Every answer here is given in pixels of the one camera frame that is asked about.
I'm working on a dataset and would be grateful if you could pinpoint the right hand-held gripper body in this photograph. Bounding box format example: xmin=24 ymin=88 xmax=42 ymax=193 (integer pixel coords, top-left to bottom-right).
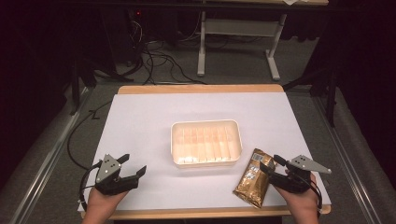
xmin=270 ymin=154 xmax=332 ymax=194

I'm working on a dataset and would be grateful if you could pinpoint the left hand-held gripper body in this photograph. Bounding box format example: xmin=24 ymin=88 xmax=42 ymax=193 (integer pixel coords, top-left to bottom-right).
xmin=93 ymin=153 xmax=140 ymax=196

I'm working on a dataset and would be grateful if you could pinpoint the gold snack bag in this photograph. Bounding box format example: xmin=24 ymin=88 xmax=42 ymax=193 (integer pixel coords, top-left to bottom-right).
xmin=232 ymin=147 xmax=277 ymax=209

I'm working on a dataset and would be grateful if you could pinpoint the cream plastic tray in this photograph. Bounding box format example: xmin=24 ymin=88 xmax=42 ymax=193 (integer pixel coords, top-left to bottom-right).
xmin=170 ymin=119 xmax=244 ymax=169

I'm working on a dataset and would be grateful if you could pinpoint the person's left hand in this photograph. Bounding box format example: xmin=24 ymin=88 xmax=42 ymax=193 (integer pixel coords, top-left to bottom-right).
xmin=81 ymin=187 xmax=129 ymax=224

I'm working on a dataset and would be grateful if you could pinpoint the person's right hand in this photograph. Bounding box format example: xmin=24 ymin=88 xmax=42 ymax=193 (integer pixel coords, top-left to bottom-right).
xmin=274 ymin=169 xmax=320 ymax=224

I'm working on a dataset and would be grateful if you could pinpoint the white paper sheet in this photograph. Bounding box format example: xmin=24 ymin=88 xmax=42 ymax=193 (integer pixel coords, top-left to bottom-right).
xmin=78 ymin=91 xmax=332 ymax=213

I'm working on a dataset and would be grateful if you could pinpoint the black stand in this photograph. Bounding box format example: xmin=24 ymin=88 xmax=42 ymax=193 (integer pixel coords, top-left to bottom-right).
xmin=68 ymin=59 xmax=97 ymax=117
xmin=282 ymin=66 xmax=340 ymax=128

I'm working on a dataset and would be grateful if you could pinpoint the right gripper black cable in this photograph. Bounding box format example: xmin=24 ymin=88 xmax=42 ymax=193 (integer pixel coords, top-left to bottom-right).
xmin=293 ymin=172 xmax=323 ymax=218

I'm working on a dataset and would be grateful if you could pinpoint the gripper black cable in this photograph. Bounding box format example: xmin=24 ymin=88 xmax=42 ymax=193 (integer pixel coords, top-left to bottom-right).
xmin=78 ymin=160 xmax=103 ymax=203
xmin=293 ymin=172 xmax=323 ymax=218

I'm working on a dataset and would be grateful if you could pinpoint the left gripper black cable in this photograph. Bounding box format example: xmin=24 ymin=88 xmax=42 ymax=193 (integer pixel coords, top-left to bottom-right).
xmin=78 ymin=160 xmax=103 ymax=203

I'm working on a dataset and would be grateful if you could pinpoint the black cable on floor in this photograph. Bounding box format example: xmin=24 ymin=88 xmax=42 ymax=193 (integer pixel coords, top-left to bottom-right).
xmin=66 ymin=100 xmax=113 ymax=172

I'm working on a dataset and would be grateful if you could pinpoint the silver floor rail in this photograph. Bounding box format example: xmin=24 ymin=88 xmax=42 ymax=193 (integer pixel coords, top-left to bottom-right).
xmin=8 ymin=87 xmax=94 ymax=224
xmin=312 ymin=96 xmax=382 ymax=224

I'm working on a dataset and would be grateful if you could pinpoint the bundle of black cables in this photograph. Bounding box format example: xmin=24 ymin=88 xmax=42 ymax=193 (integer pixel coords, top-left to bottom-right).
xmin=122 ymin=18 xmax=208 ymax=87

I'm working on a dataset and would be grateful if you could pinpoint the white metal desk frame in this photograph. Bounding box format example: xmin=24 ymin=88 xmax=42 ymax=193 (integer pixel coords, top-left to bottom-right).
xmin=196 ymin=10 xmax=288 ymax=82

